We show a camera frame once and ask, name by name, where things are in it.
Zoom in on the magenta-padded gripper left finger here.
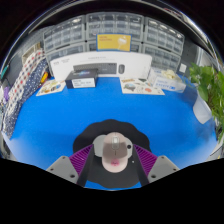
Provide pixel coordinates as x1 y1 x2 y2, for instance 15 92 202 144
45 143 96 188

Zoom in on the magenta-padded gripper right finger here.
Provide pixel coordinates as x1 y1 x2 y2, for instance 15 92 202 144
132 143 181 187

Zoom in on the beige computer mouse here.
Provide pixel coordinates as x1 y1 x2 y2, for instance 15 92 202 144
100 131 131 174

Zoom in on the black mouse pad with eyes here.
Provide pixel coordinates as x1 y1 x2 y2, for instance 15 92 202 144
72 118 152 190

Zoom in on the white plant pot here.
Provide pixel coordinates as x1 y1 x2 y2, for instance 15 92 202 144
192 96 213 125

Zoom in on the illustrated sticker sheet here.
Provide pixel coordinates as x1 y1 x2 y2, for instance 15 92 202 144
35 79 67 97
119 77 166 96

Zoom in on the navy polka dot cloth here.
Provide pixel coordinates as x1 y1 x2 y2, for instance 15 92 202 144
2 58 49 139

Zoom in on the white blue tissue pack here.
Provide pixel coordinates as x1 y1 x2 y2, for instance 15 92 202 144
147 67 187 94

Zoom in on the small black box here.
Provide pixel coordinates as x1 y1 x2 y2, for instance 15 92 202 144
64 68 99 90

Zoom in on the small yellow object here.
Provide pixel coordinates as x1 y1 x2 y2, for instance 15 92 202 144
39 71 50 84

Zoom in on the long white keyboard box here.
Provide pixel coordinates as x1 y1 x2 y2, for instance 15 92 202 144
49 51 153 82

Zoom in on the purple soft object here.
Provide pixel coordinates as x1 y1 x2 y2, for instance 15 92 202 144
3 86 11 103

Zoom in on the green potted plant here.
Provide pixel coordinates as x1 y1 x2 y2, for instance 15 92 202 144
188 63 224 141

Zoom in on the red blue checked cloth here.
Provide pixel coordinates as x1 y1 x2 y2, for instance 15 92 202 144
4 49 46 118

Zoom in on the white wicker basket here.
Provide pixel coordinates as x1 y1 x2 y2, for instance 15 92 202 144
21 43 43 64

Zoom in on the yellow and blue box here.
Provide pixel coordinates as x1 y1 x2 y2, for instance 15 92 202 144
96 33 132 53

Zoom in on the white wall socket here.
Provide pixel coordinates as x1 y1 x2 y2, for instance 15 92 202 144
178 62 188 74

